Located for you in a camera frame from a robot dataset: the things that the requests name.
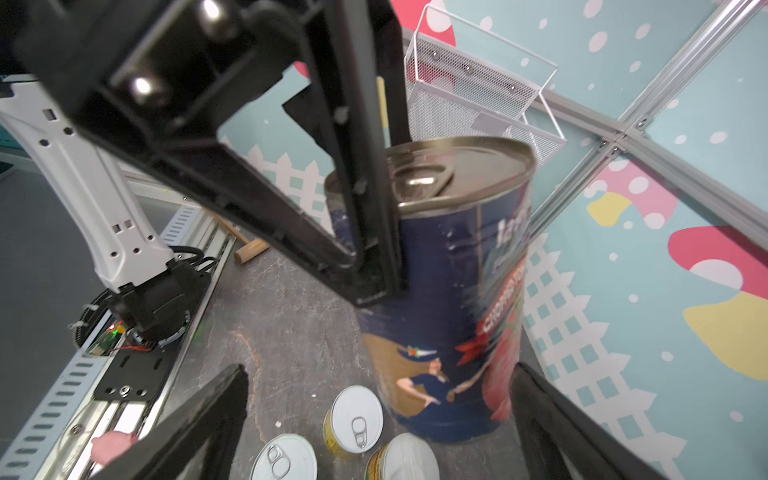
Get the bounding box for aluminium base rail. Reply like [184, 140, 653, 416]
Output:
[1, 205, 234, 479]

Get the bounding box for wooden mallet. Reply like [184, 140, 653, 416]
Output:
[211, 213, 269, 265]

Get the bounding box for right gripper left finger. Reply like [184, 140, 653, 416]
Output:
[95, 364, 249, 479]

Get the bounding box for yellow can white lid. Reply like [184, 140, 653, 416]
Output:
[323, 385, 384, 461]
[364, 433, 440, 480]
[250, 434, 318, 480]

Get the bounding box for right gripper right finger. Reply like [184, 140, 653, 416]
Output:
[510, 362, 663, 479]

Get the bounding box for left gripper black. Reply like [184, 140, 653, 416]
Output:
[11, 1, 360, 300]

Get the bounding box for dark blue tall can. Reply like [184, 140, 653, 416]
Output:
[356, 136, 536, 443]

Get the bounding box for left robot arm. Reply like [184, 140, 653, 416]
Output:
[1, 1, 410, 342]

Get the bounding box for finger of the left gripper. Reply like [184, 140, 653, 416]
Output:
[281, 1, 411, 306]

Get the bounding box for white wire mesh basket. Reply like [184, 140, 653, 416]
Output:
[404, 1, 566, 165]

